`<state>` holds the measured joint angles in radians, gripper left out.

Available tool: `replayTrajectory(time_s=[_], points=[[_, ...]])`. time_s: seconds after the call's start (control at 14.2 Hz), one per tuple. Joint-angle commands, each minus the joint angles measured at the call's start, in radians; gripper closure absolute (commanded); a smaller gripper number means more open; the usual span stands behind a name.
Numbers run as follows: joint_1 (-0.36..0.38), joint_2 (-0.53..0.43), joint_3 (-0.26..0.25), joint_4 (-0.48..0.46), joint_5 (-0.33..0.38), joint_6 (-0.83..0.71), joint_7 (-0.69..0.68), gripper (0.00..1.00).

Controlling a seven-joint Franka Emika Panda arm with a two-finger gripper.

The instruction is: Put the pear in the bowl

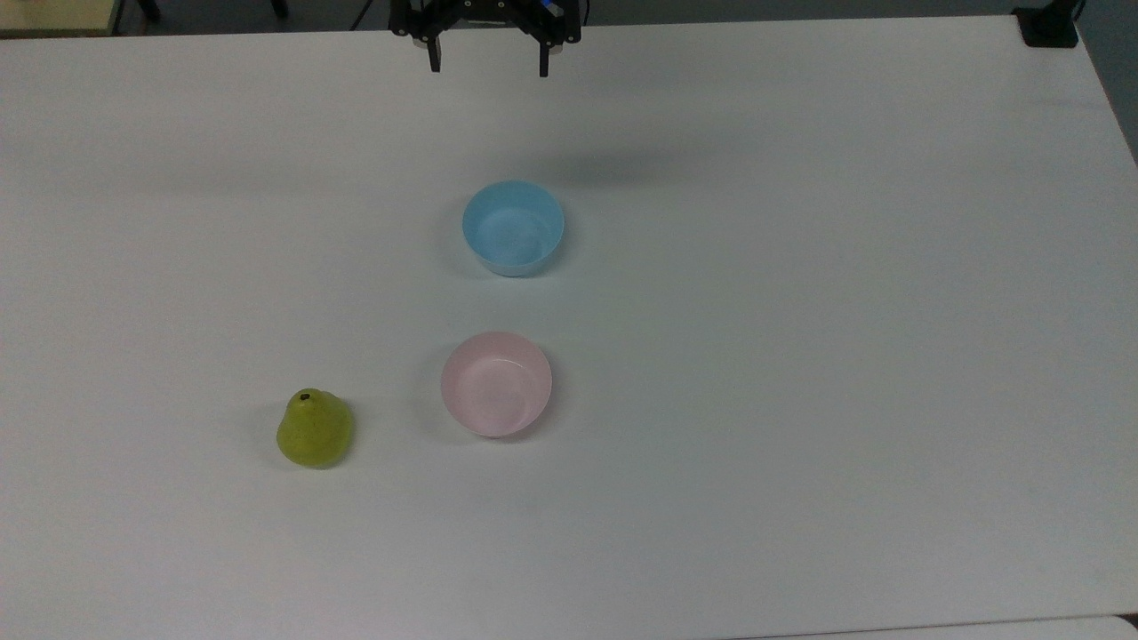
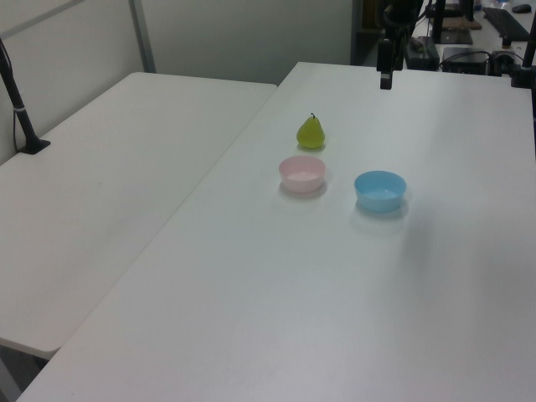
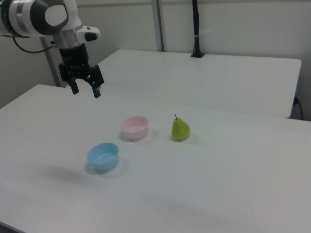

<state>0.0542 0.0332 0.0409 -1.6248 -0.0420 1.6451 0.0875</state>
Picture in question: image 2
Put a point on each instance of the black camera pole with base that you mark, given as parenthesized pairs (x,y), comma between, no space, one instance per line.
(21,117)

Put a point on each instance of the black clamp camera stand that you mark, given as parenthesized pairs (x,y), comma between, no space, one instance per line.
(525,63)

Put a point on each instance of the black computer mouse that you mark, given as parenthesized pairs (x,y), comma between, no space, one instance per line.
(521,7)

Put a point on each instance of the blue plastic bowl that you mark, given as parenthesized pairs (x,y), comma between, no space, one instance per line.
(380,190)

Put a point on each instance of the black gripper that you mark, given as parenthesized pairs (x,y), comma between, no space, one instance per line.
(385,56)

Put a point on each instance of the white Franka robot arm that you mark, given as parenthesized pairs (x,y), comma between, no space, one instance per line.
(391,8)

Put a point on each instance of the black monitor stand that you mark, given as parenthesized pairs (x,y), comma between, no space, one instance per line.
(439,21)

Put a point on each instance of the black electronics box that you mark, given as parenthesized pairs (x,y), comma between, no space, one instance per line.
(465,59)

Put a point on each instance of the black keyboard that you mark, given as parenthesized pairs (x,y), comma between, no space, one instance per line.
(504,23)

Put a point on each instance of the white side table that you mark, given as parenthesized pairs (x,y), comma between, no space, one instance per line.
(104,188)

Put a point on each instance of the pink plastic bowl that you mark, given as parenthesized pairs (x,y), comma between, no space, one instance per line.
(302,173)

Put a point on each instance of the grey partition post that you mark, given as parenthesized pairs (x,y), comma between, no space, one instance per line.
(143,37)

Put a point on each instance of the green pear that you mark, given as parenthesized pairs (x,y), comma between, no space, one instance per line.
(310,134)

